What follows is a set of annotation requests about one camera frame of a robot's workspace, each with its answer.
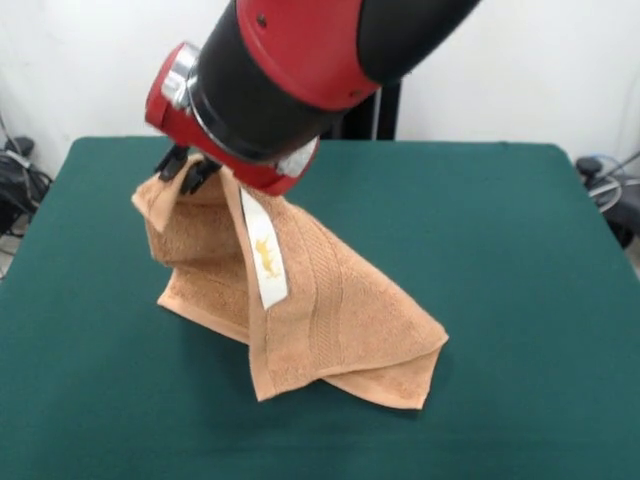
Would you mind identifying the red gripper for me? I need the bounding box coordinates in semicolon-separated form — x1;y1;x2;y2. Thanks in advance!
143;42;321;197

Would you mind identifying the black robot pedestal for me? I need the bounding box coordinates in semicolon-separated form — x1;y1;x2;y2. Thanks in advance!
319;79;404;142

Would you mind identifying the black device with cables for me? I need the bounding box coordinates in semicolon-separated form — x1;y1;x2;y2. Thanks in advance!
0;135;54;239
573;152;640;249

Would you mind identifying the tan terry towel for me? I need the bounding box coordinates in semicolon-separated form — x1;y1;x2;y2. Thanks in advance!
130;152;450;412

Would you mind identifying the dark green table cloth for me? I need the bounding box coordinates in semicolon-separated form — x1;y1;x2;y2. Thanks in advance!
0;135;640;480

